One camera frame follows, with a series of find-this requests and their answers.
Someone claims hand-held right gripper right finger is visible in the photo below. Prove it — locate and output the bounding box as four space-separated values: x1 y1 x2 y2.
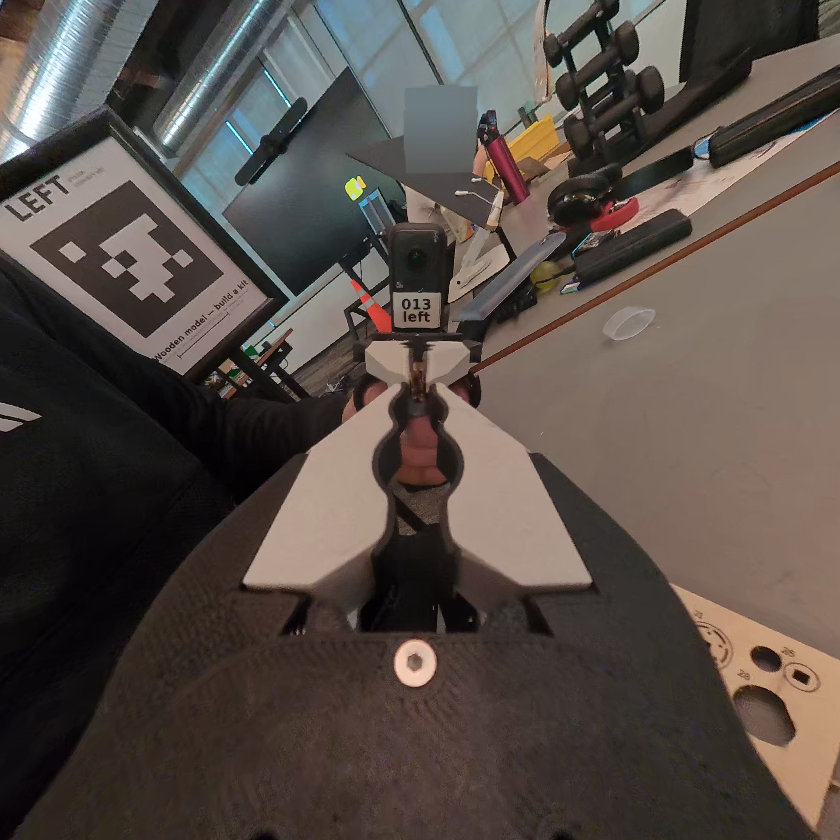
427 382 595 634

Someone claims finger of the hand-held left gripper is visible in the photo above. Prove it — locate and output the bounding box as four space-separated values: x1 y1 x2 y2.
364 343 417 385
423 343 475 386

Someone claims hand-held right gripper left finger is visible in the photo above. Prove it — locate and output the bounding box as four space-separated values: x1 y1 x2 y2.
243 382 416 634

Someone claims wooden parts sheet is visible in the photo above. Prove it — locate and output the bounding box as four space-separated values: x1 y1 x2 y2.
672 585 840 832

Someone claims person's left forearm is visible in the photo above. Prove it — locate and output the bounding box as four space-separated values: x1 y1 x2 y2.
189 379 350 501

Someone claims person's left hand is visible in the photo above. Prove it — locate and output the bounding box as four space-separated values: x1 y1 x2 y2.
341 382 475 488

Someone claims orange traffic cone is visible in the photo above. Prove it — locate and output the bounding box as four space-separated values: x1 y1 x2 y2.
350 278 395 336

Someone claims blue grey plastic lid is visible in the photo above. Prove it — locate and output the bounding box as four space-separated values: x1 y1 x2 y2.
452 231 567 323

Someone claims black flat board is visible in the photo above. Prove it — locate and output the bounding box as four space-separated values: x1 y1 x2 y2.
346 136 501 228

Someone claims black monitor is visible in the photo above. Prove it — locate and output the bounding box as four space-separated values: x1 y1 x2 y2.
222 66 409 301

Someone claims yellow box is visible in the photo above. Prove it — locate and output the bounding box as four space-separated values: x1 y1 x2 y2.
508 116 556 162

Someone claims black headset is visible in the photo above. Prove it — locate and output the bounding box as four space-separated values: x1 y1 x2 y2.
547 163 625 228

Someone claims red coiled band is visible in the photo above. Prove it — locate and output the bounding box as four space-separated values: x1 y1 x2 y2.
590 198 641 232

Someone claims black long pouch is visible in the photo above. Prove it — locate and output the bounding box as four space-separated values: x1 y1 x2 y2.
571 209 694 287
708 64 840 169

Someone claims black dumbbell rack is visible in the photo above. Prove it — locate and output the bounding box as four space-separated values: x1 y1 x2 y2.
542 0 668 162

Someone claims framed marker sign board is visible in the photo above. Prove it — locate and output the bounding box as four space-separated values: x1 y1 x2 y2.
0 107 290 383

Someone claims clear plastic ring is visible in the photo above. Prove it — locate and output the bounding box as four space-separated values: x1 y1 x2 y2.
602 306 658 344

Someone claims black camera bar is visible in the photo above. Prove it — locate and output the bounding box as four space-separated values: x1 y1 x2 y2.
234 98 308 187

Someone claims silver ventilation duct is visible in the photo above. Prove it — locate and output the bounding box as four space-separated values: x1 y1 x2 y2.
0 0 127 160
153 0 294 156

